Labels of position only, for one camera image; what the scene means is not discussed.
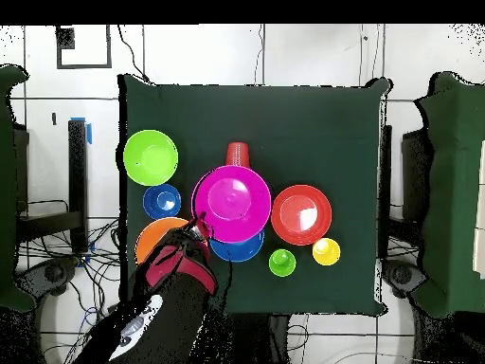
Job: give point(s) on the light green bowl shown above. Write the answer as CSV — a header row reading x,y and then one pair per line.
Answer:
x,y
150,157

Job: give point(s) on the black stand frame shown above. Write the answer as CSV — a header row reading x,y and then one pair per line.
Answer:
x,y
77,170
385,170

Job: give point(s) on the green-clothed side table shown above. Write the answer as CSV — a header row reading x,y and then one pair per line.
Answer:
x,y
454,189
7,189

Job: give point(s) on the large orange bowl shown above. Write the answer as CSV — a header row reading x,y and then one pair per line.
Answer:
x,y
151,239

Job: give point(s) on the green cup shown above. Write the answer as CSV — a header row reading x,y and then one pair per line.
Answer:
x,y
282,263

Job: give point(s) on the dark green tablecloth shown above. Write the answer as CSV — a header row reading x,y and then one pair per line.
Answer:
x,y
303,132

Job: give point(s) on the light blue bowl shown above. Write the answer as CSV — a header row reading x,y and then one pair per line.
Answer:
x,y
238,252

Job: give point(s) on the small dark blue bowl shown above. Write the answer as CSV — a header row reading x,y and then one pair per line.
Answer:
x,y
155,206

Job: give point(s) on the large pink bowl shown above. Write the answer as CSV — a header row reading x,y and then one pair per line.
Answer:
x,y
231,204

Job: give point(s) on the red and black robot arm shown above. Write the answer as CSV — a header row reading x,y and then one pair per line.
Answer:
x,y
170,303

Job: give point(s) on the yellow cup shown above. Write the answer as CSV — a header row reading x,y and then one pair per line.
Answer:
x,y
327,254

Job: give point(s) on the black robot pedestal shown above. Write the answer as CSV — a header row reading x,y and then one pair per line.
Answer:
x,y
261,341

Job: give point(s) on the red shallow bowl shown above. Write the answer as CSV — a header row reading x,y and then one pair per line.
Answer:
x,y
301,214

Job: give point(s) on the orange-red ribbed cup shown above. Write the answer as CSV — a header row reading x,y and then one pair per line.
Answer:
x,y
237,153

